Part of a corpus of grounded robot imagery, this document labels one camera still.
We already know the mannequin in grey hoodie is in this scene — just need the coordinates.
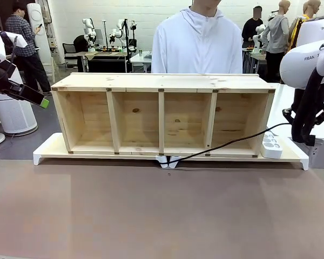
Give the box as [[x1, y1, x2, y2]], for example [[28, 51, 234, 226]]
[[264, 0, 290, 83]]

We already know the black sleeved robot cable bundle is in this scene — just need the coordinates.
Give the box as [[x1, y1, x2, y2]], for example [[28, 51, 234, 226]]
[[291, 44, 324, 147]]

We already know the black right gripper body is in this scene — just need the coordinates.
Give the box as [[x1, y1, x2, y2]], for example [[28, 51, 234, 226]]
[[293, 88, 324, 117]]

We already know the wooden four-compartment shelf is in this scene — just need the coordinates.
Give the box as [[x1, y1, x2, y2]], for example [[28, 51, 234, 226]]
[[50, 72, 276, 158]]

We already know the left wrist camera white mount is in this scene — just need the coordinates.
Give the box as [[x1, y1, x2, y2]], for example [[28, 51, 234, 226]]
[[0, 31, 28, 50]]

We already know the wood-topped work table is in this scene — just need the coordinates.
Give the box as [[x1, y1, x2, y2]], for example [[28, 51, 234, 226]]
[[80, 50, 129, 73]]

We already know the tall white air conditioner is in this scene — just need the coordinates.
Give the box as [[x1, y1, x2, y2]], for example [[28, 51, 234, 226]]
[[26, 2, 52, 65]]

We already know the black office chair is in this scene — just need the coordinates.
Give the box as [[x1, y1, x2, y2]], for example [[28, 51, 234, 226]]
[[62, 42, 84, 72]]

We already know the thin grey pole stand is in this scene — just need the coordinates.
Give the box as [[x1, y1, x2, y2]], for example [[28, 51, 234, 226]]
[[101, 19, 108, 52]]

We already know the person in plaid shirt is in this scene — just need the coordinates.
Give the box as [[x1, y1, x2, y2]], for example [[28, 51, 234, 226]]
[[4, 4, 52, 96]]

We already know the white power strip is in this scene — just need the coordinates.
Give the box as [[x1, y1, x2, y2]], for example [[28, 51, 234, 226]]
[[260, 131, 284, 159]]

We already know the mannequin in yellow jacket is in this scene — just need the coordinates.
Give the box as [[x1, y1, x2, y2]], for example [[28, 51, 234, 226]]
[[288, 0, 322, 53]]

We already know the black light stand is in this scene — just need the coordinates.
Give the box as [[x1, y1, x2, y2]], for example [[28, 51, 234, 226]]
[[123, 18, 138, 73]]

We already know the person in black sweater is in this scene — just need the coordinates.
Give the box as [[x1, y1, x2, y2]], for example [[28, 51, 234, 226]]
[[241, 5, 265, 51]]

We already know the white work table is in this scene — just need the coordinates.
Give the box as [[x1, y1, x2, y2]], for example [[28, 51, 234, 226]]
[[129, 50, 154, 73]]

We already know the black power cable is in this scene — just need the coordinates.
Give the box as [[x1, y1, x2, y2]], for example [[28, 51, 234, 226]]
[[158, 122, 291, 166]]

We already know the person in white hoodie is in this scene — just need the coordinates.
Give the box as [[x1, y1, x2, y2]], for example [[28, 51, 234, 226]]
[[151, 0, 244, 74]]

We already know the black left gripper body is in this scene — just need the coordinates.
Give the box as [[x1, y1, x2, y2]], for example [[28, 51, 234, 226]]
[[0, 66, 25, 96]]

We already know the white cylindrical air purifier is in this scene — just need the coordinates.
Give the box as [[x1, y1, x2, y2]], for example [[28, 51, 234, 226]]
[[0, 91, 39, 137]]

